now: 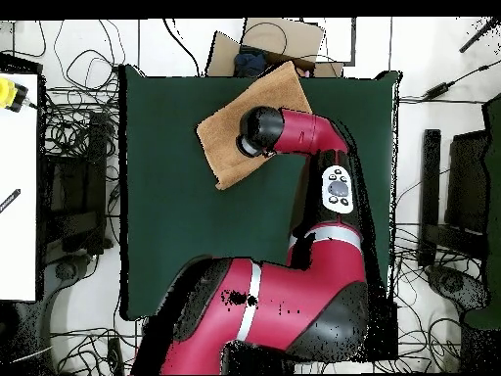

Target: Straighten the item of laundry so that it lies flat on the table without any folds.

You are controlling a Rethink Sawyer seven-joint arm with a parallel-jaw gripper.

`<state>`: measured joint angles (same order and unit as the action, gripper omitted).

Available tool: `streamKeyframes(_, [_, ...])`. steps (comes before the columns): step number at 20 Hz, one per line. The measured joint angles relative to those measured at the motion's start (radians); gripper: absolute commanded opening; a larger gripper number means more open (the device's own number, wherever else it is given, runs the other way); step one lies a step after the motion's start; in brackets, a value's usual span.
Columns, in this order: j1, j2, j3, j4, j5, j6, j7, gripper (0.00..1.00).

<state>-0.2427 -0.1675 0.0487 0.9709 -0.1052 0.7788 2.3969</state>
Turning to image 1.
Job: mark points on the tan terry towel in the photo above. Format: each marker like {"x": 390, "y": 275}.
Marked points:
{"x": 223, "y": 137}

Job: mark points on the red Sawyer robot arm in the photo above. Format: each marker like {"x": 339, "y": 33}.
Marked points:
{"x": 305, "y": 131}

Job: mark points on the dark green table cloth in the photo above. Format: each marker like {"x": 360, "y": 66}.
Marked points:
{"x": 176, "y": 235}

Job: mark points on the dark blue garment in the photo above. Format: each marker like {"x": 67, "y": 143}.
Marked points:
{"x": 250, "y": 62}

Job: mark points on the brown cardboard box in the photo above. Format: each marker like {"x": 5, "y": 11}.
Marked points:
{"x": 297, "y": 39}

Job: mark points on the black upright bar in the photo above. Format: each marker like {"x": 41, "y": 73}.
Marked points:
{"x": 429, "y": 188}

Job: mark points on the dark grey stand base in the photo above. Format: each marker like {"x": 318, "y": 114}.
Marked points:
{"x": 66, "y": 270}
{"x": 454, "y": 284}

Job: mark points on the black power strip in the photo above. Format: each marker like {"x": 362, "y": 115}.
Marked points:
{"x": 115, "y": 356}

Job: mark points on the black monitor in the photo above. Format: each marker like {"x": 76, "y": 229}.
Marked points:
{"x": 467, "y": 180}

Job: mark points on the black power adapter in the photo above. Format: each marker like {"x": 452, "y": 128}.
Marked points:
{"x": 438, "y": 90}

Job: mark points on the white board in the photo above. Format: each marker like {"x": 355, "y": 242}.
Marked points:
{"x": 17, "y": 243}

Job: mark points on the black marker pen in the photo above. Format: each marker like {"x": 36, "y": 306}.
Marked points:
{"x": 9, "y": 200}

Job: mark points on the yellow and black tool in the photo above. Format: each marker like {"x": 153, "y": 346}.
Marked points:
{"x": 8, "y": 94}

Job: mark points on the thin black rod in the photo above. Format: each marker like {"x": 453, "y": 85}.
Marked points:
{"x": 479, "y": 34}

